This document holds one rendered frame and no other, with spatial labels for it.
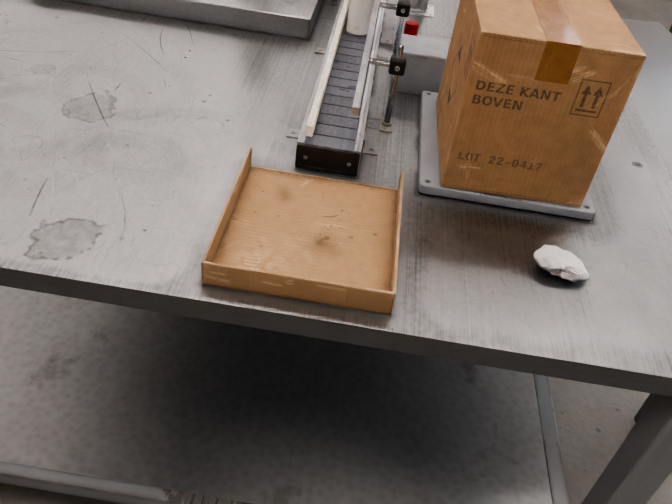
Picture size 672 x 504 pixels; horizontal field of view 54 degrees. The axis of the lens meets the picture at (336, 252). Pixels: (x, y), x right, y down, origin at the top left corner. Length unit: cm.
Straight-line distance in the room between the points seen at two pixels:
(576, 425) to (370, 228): 113
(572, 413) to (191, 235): 134
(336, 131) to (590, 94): 41
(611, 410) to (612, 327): 109
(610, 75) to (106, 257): 77
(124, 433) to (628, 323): 102
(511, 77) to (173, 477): 99
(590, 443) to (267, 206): 124
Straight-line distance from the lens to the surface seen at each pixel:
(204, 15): 169
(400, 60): 126
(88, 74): 145
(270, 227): 101
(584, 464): 194
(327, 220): 104
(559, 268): 103
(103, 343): 169
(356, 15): 155
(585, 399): 209
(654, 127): 161
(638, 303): 108
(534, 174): 114
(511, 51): 103
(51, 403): 160
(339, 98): 129
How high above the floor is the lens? 146
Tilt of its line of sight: 40 degrees down
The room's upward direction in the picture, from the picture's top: 9 degrees clockwise
